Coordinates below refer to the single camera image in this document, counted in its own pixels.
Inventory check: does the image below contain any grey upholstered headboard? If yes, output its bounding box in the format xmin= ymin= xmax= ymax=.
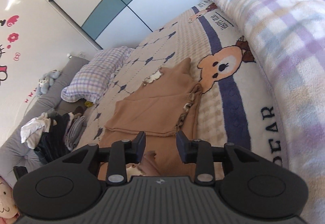
xmin=0 ymin=56 xmax=89 ymax=187

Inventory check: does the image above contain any pink cartoon plush toy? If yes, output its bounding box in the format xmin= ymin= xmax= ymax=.
xmin=0 ymin=177 xmax=19 ymax=224

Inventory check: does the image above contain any brown ribbed long-sleeve top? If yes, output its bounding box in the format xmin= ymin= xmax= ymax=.
xmin=99 ymin=58 xmax=203 ymax=178

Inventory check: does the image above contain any blue plush toy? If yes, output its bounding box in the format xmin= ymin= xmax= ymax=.
xmin=36 ymin=70 xmax=61 ymax=97

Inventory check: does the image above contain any beige bear pattern bed blanket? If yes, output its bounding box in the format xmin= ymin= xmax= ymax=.
xmin=79 ymin=0 xmax=283 ymax=165

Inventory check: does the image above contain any yellow knitted item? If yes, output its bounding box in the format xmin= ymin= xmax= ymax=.
xmin=84 ymin=101 xmax=94 ymax=108

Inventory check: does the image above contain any folded grey garment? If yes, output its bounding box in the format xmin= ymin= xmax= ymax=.
xmin=64 ymin=116 xmax=87 ymax=151

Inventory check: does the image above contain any cream white garment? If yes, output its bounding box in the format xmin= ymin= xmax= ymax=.
xmin=20 ymin=112 xmax=51 ymax=149

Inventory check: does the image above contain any pile of dark clothes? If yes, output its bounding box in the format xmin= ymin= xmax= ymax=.
xmin=34 ymin=106 xmax=84 ymax=165

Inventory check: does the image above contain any purple plaid pillow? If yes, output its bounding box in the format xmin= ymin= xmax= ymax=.
xmin=61 ymin=46 xmax=134 ymax=104

